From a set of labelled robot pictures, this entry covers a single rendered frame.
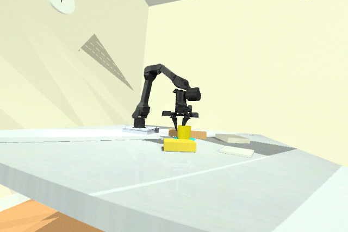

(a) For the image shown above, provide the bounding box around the yellow rectangular block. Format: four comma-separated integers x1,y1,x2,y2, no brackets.
164,139,196,152

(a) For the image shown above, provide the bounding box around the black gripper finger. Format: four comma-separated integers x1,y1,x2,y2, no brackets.
182,118,191,126
170,117,177,131

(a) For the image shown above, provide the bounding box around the light wooden plank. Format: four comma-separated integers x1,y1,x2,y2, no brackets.
169,129,207,140

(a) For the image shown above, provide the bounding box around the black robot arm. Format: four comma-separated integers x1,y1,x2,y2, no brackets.
132,64,201,129

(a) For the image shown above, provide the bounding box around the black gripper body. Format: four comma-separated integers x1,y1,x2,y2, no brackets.
162,101,199,118

